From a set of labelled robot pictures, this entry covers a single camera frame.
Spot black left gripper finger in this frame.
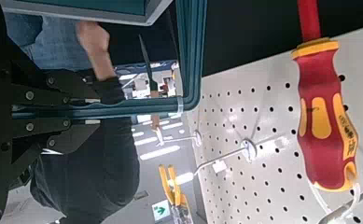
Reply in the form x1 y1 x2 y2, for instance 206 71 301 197
0 60 102 107
0 118 102 165

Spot white pegboard hook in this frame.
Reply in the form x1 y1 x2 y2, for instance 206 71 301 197
193 137 258 175
316 163 363 224
157 129 203 147

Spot teal metal frame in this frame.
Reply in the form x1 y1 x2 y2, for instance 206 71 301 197
10 0 208 121

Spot person's bare hand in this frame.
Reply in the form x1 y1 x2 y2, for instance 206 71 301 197
75 21 111 57

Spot wooden handled scraper tool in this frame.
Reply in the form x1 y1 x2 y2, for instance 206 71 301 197
137 33 165 147

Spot black back panel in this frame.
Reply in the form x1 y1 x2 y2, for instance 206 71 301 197
100 0 363 78

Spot white pegboard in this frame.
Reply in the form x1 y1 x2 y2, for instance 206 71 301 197
187 23 363 224

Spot person in dark jacket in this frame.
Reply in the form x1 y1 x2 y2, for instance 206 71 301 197
1 12 142 224

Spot packaged yellow pliers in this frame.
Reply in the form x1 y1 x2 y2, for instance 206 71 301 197
158 163 193 224

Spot person's bare forearm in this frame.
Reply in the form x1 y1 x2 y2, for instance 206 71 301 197
87 50 119 83

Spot red yellow screwdriver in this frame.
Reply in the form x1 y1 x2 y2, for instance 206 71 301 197
289 0 360 193

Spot blue-grey plastic crate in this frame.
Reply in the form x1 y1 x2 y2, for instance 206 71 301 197
0 0 175 27

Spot green exit sign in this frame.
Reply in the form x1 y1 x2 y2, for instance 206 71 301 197
151 199 172 222

